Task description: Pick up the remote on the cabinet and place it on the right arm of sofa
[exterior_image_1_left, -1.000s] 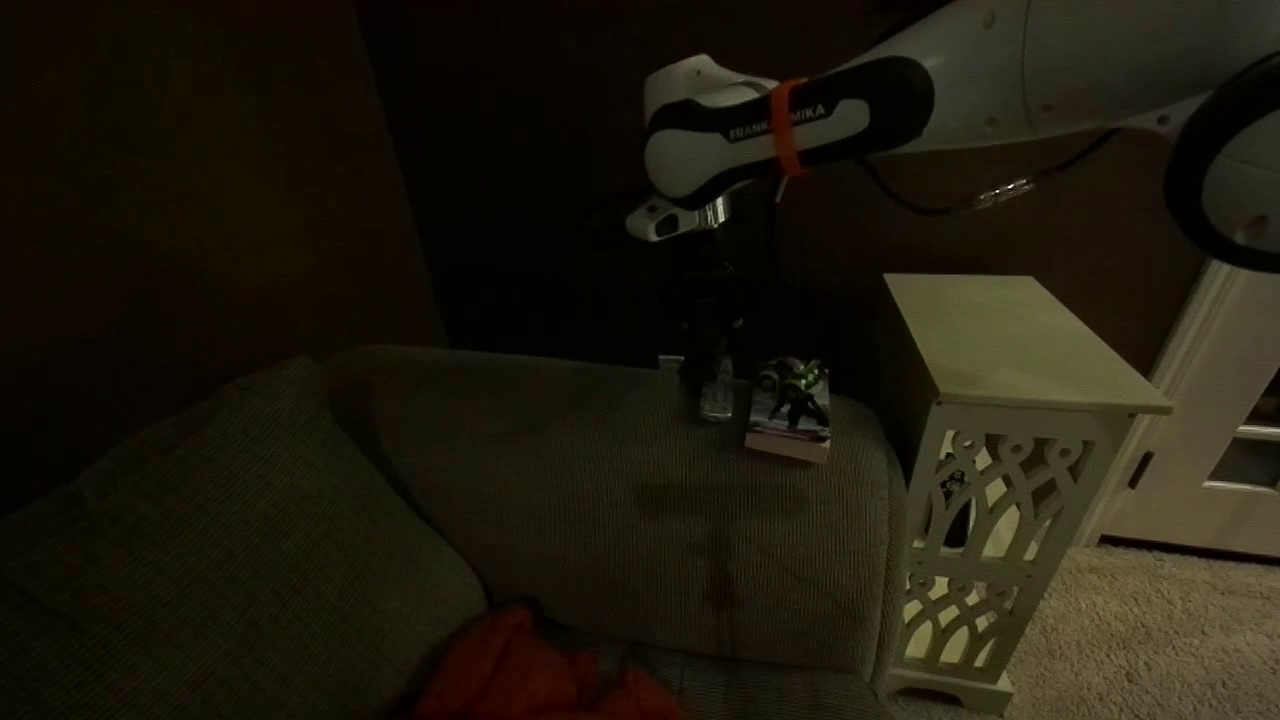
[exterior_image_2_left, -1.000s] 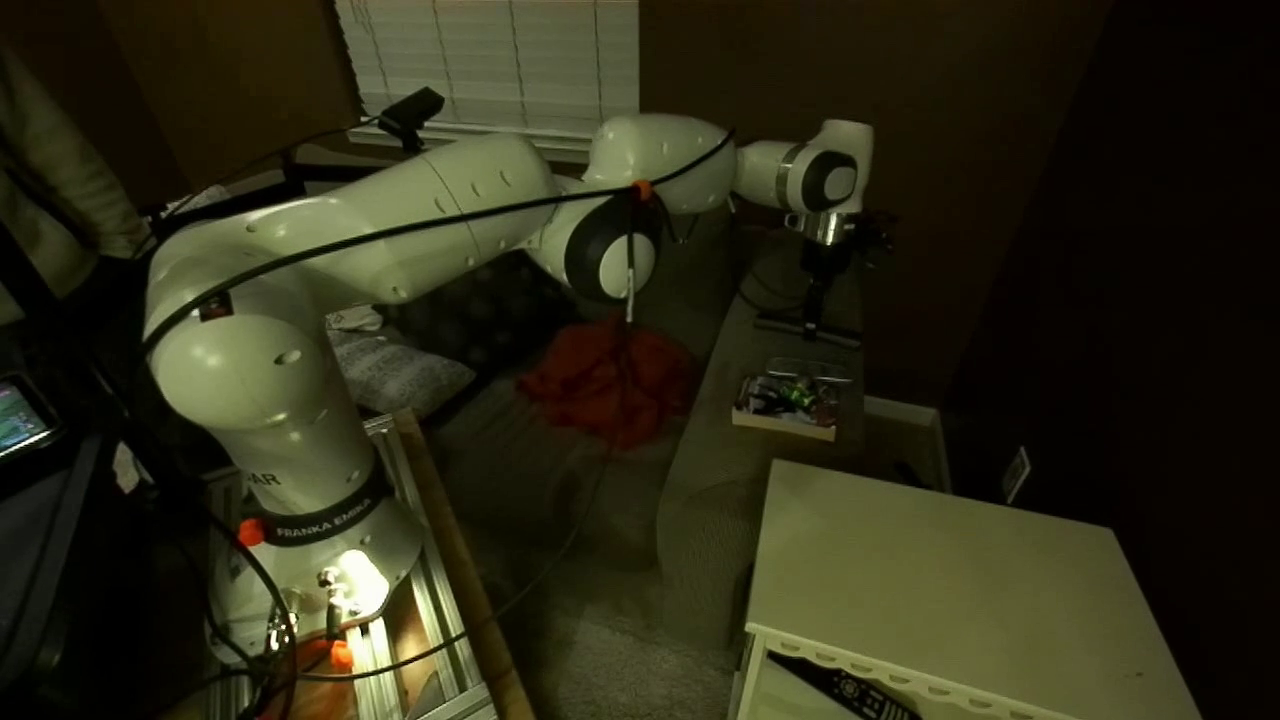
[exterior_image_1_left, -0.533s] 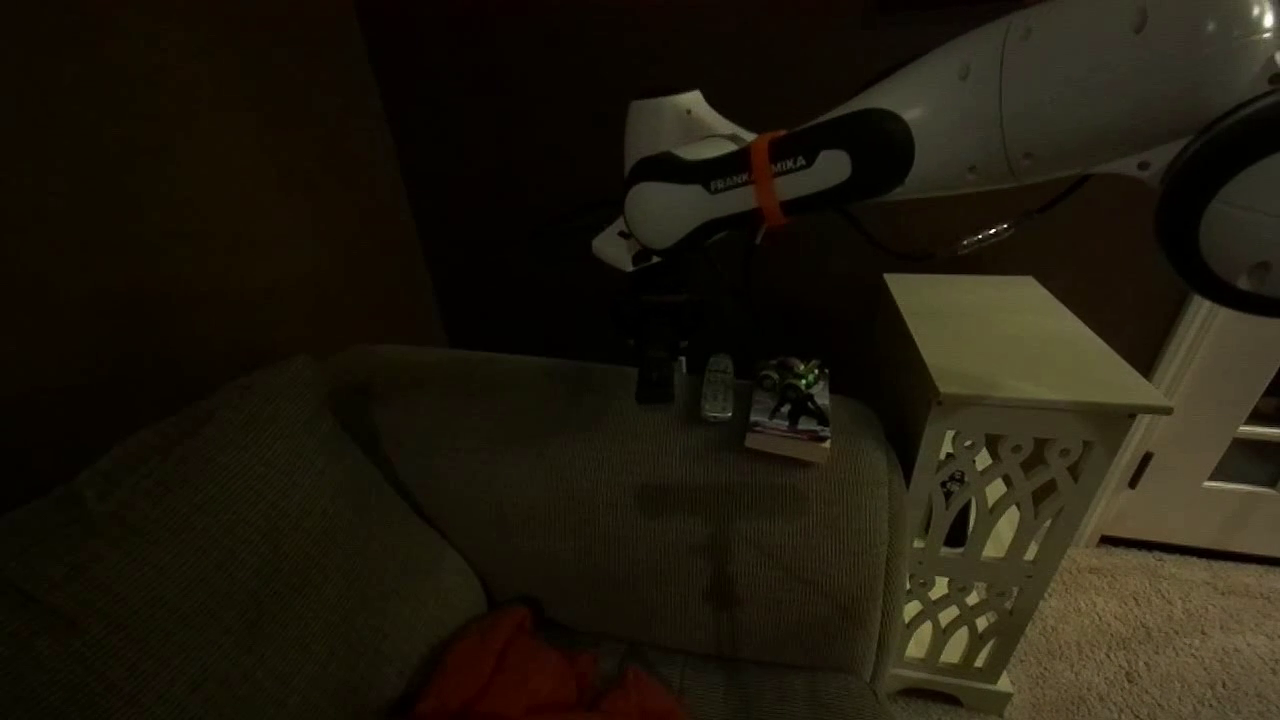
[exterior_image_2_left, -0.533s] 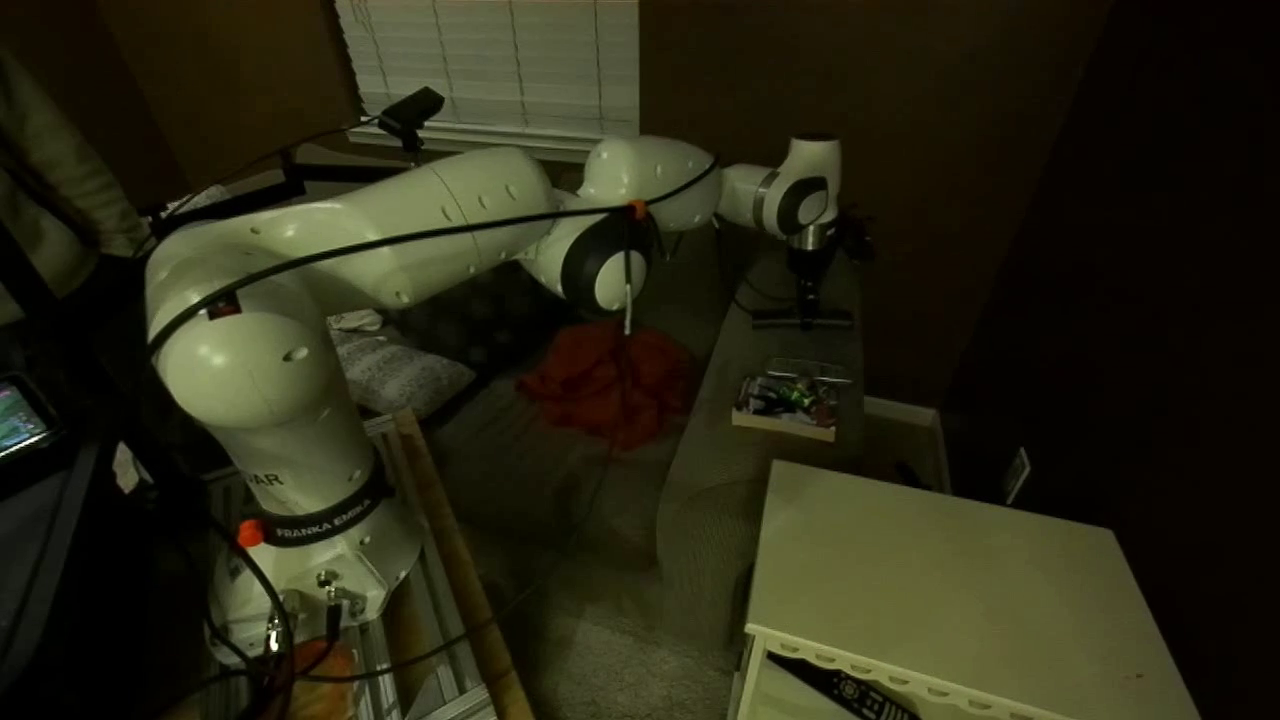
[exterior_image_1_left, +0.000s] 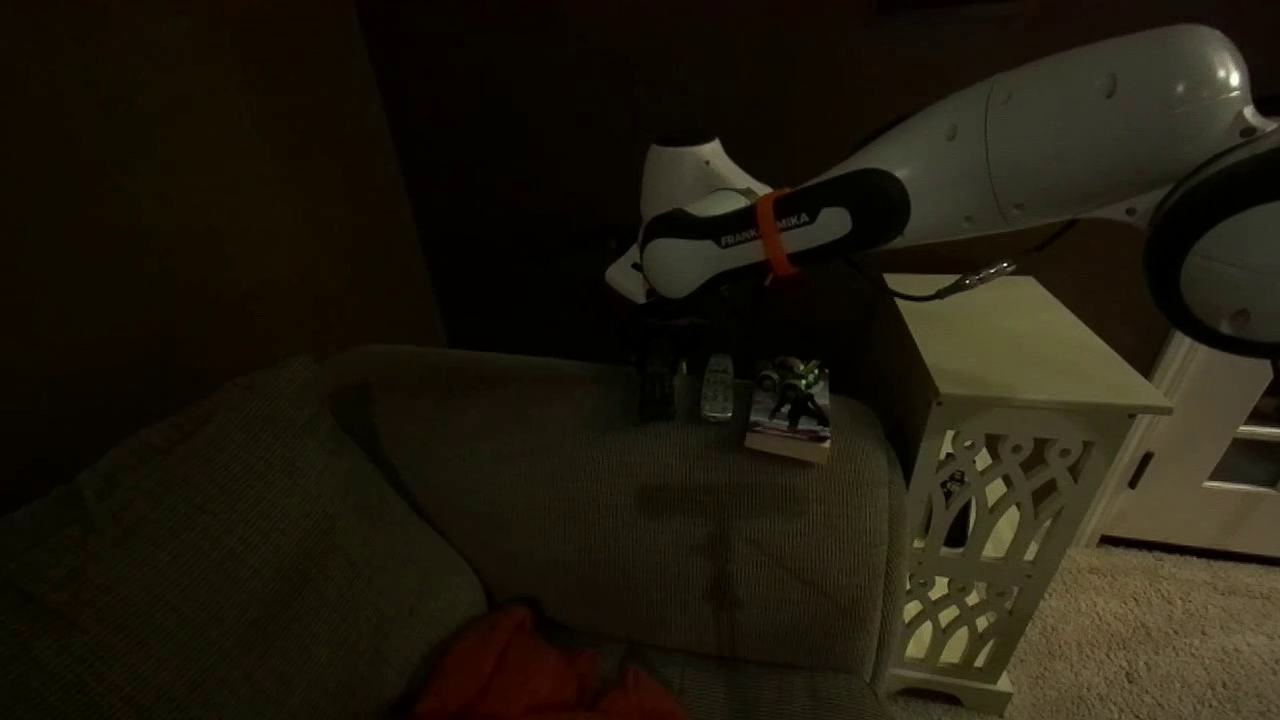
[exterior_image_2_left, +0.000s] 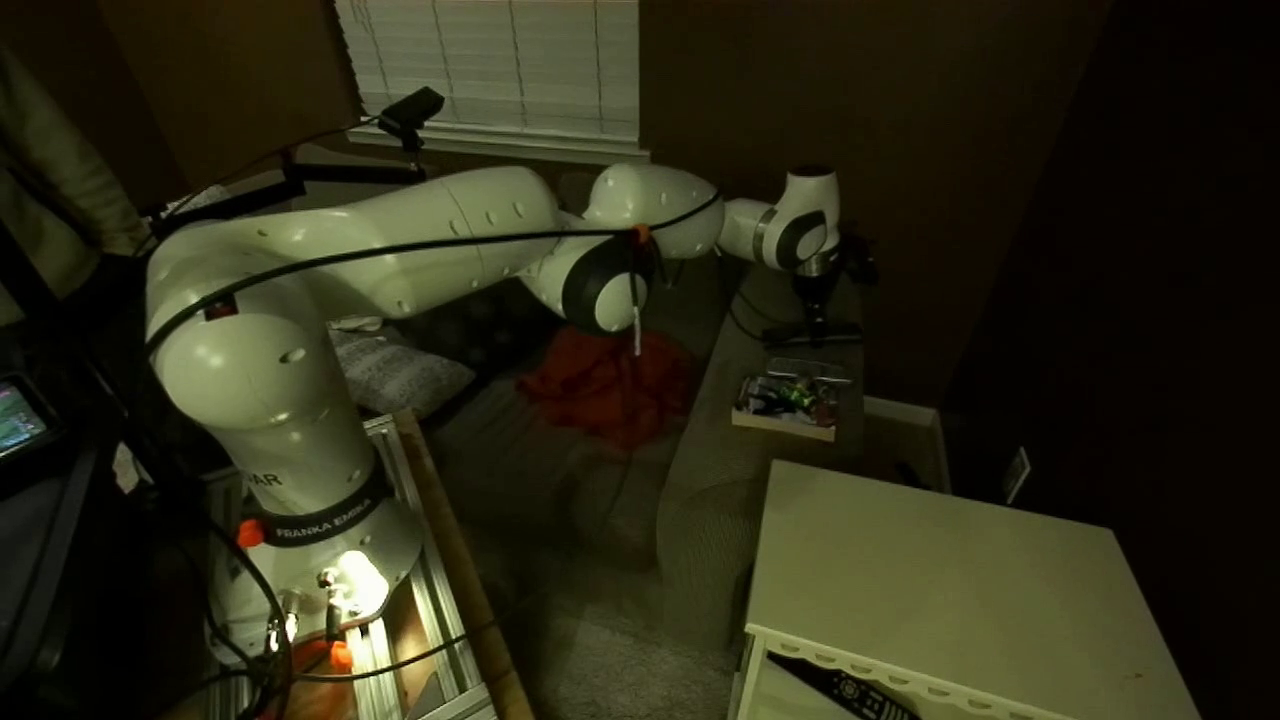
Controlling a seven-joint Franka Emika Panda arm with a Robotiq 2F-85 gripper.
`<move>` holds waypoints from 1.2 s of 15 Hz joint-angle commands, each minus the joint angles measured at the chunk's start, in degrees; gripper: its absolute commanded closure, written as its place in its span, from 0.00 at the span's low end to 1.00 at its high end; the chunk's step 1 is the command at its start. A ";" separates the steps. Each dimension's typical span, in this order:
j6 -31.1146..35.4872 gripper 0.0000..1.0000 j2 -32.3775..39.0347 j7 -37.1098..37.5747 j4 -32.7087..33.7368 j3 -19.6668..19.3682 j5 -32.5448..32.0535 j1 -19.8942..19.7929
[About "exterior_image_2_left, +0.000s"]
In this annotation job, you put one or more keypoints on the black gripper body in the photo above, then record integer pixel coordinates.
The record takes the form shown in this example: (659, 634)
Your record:
(822, 267)

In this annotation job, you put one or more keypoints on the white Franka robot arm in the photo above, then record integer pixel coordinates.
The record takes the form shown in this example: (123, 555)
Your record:
(403, 252)

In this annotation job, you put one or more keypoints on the grey fabric sofa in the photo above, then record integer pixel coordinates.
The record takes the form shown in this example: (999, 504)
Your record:
(667, 453)

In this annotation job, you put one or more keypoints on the white lattice side cabinet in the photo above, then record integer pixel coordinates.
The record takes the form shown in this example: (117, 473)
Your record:
(934, 587)

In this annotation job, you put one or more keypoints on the book with colourful cover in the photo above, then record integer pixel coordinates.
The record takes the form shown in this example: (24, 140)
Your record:
(784, 402)

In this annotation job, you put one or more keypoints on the orange crumpled cloth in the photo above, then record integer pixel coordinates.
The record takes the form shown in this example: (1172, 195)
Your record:
(604, 385)

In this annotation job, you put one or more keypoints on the white window blinds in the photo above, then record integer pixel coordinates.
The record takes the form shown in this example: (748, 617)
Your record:
(492, 66)

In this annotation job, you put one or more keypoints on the light grey folded blanket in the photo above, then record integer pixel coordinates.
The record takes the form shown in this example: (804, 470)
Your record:
(403, 367)

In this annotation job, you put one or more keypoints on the wooden table edge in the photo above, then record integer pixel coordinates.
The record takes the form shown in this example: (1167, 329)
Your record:
(463, 563)

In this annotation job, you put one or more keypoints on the small lit display screen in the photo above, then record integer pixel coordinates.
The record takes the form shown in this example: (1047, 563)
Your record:
(18, 419)

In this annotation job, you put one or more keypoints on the black camera on stand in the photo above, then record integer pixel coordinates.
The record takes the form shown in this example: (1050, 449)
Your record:
(403, 127)

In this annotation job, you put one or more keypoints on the metal robot mounting frame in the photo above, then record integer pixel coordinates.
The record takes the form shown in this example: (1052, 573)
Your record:
(403, 643)

